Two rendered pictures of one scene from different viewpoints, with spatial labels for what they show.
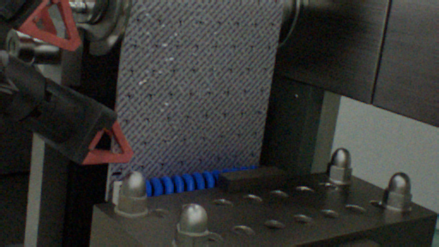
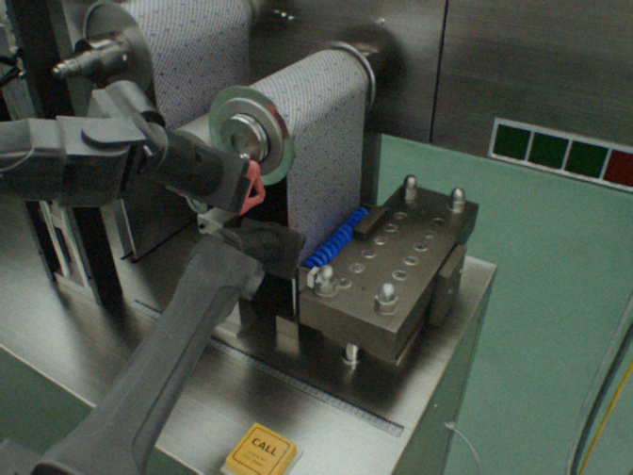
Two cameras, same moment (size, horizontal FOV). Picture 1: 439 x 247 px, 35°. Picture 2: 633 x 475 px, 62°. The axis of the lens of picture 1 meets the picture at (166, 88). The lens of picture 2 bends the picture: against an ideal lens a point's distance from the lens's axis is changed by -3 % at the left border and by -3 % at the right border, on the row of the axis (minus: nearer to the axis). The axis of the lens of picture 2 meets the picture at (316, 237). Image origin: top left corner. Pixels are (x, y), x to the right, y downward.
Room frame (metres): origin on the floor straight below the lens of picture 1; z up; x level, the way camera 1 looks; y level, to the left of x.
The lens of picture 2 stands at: (0.13, 0.28, 1.57)
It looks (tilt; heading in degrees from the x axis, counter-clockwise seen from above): 35 degrees down; 337
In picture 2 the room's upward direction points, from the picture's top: straight up
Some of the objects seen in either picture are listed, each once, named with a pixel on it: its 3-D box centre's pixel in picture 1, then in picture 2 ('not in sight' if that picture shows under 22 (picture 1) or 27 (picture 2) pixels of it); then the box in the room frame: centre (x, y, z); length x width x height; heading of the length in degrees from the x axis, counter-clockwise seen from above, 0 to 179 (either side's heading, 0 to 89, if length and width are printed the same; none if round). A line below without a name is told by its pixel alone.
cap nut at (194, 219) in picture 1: (193, 225); (386, 295); (0.63, -0.04, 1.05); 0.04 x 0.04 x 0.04
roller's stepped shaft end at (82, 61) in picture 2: not in sight; (71, 67); (0.96, 0.31, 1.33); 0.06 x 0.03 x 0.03; 126
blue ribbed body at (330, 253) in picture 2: (199, 185); (339, 239); (0.81, -0.06, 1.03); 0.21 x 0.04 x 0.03; 126
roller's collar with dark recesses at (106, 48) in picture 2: not in sight; (104, 56); (1.00, 0.26, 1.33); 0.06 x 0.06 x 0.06; 36
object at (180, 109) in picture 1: (195, 119); (328, 198); (0.83, -0.04, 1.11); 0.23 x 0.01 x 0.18; 126
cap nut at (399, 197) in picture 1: (399, 189); (457, 197); (0.81, -0.30, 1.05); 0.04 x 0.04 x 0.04
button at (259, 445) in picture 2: not in sight; (262, 456); (0.54, 0.19, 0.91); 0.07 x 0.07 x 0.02; 36
